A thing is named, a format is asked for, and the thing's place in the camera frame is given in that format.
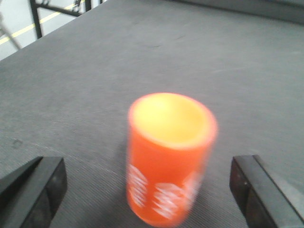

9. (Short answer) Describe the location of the orange cylindrical capacitor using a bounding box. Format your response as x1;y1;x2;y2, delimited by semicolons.
126;92;218;228

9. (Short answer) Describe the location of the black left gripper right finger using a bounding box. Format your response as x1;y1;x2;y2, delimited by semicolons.
229;155;304;228

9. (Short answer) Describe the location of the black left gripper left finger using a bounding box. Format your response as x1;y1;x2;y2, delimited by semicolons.
0;156;67;228

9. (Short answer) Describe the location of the black metal frame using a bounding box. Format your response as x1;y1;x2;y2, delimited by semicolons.
29;0;93;39

